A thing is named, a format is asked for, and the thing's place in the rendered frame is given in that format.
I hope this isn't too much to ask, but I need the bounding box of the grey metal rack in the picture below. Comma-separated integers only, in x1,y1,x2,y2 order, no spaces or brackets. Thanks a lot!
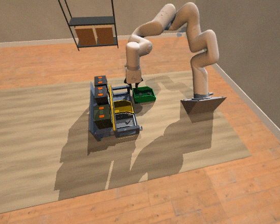
89,82,143,141

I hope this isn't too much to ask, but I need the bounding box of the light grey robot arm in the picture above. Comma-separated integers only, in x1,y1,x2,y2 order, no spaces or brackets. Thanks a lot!
125,3,219,100

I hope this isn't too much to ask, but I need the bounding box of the grey open bin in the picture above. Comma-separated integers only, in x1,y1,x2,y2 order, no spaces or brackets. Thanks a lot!
115,113,136,129

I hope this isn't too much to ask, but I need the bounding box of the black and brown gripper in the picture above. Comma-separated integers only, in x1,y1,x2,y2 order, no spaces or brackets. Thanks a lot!
124,67,143,90

